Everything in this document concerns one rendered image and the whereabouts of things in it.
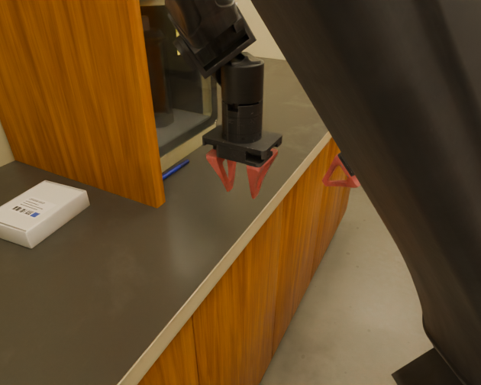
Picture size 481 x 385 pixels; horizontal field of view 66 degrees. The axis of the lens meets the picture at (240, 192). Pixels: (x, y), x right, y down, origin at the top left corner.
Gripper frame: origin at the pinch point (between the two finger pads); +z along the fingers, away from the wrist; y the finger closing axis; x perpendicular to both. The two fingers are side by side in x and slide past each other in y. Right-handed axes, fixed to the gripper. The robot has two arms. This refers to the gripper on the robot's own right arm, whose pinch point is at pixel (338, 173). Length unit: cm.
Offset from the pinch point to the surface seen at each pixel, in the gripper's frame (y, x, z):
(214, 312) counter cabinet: 24.7, 11.2, 28.1
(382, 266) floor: -103, 62, 79
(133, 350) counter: 47.2, 4.4, 12.1
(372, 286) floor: -85, 64, 78
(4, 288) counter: 54, -14, 30
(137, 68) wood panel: 24.0, -35.1, 6.9
